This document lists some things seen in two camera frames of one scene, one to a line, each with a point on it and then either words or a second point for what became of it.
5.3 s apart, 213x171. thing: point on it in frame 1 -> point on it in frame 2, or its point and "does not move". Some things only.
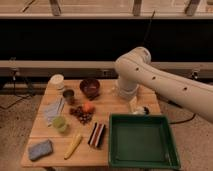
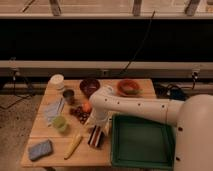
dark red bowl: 90,87 does not move
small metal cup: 68,94 does not move
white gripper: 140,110 -> 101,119
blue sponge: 40,150 does not move
